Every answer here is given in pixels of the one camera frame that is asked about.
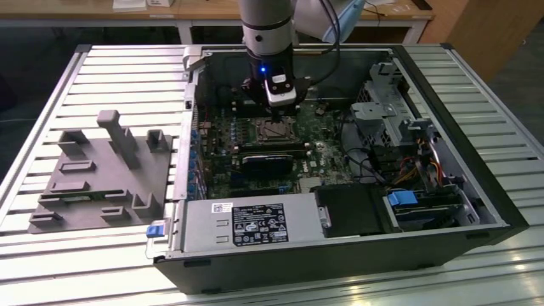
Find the silver green CPU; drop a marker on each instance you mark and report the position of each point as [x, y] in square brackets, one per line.
[272, 130]

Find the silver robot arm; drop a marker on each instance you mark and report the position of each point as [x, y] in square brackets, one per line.
[265, 28]

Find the black RAM slot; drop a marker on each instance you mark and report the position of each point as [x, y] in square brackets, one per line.
[276, 151]
[251, 114]
[244, 110]
[276, 148]
[299, 154]

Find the CPU socket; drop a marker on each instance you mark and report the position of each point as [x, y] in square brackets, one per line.
[255, 142]

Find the silver coin cell battery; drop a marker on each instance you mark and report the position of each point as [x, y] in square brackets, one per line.
[321, 110]

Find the wooden desk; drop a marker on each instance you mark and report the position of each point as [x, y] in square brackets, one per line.
[191, 11]

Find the black graphics card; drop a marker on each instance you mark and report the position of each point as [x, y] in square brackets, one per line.
[265, 165]

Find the green motherboard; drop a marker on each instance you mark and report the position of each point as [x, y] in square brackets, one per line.
[327, 153]

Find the small white box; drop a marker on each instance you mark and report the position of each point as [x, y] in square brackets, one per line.
[159, 2]

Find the silver disk bay cage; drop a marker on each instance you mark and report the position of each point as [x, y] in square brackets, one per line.
[383, 110]

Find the small silver heatsink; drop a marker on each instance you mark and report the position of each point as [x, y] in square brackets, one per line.
[309, 184]

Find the grey parts rack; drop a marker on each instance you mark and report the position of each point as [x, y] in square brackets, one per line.
[105, 178]

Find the black drive box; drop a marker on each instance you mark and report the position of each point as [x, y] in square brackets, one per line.
[348, 210]

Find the silver power supply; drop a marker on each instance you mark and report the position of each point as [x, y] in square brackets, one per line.
[204, 223]

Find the blue disk carrier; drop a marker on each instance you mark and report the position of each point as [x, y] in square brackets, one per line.
[401, 198]

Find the green RAM stick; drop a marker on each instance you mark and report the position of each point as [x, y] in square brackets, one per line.
[93, 195]

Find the blue case latch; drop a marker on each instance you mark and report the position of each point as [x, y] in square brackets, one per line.
[153, 231]

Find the wooden cabinet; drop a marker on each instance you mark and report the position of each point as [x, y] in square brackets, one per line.
[488, 32]

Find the black silver PC case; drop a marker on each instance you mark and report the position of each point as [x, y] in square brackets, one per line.
[297, 271]

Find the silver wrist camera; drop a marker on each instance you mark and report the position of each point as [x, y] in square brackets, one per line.
[280, 92]

